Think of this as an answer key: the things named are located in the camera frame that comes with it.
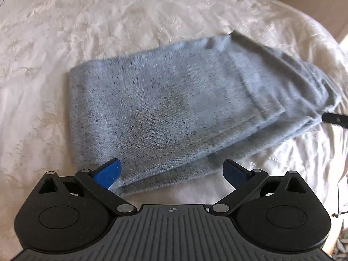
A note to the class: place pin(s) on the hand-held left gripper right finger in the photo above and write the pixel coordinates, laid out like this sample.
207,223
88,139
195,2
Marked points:
232,172

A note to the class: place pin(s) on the white embroidered bedspread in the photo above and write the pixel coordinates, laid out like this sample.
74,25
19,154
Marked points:
54,46

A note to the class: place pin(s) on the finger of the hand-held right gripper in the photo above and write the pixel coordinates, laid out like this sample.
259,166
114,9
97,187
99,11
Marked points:
335,118

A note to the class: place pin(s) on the grey pants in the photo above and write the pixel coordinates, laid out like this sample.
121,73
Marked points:
168,106

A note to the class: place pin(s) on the thin black stand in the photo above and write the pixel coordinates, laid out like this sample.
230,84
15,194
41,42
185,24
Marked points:
339,201

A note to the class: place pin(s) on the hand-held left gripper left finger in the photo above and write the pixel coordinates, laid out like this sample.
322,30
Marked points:
109,174

